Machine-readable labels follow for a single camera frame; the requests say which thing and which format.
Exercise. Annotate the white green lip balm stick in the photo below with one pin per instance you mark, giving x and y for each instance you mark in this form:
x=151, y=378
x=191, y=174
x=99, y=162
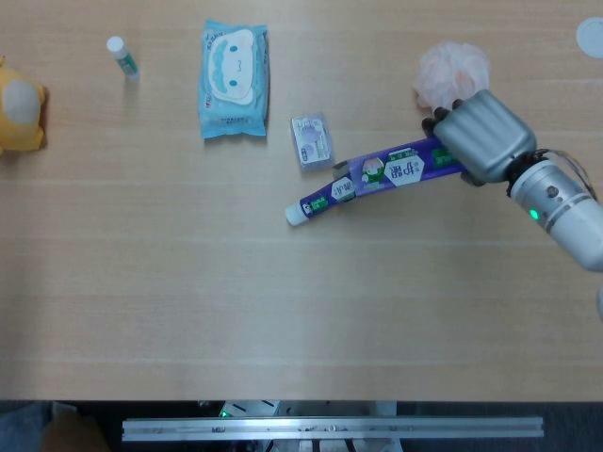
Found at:
x=125, y=60

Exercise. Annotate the small clear plastic packet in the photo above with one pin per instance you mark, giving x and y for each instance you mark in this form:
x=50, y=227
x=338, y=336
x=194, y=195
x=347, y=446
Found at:
x=313, y=141

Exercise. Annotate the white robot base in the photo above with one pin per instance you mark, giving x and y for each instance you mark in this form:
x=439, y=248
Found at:
x=301, y=408

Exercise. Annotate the aluminium profile rail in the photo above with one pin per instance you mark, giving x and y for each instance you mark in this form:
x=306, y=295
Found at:
x=330, y=428

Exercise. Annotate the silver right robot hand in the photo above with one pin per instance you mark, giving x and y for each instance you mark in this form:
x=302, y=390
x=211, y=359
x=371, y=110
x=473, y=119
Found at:
x=487, y=136

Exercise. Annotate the white round table grommet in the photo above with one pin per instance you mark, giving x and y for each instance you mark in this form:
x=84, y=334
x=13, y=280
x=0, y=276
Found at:
x=592, y=37

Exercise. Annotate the yellow plush toy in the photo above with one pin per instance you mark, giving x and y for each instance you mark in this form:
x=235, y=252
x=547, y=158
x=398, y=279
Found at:
x=19, y=113

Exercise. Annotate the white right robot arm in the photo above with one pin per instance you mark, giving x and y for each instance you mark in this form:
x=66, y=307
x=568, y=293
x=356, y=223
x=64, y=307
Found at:
x=563, y=212

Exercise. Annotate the blue wet wipes pack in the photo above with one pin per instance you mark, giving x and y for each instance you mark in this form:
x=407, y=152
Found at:
x=233, y=80

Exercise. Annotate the purple toothpaste tube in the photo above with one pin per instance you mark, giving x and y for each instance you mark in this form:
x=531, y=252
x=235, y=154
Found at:
x=400, y=169
x=320, y=203

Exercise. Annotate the pink mesh bath sponge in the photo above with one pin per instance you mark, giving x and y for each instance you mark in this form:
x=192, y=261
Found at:
x=447, y=70

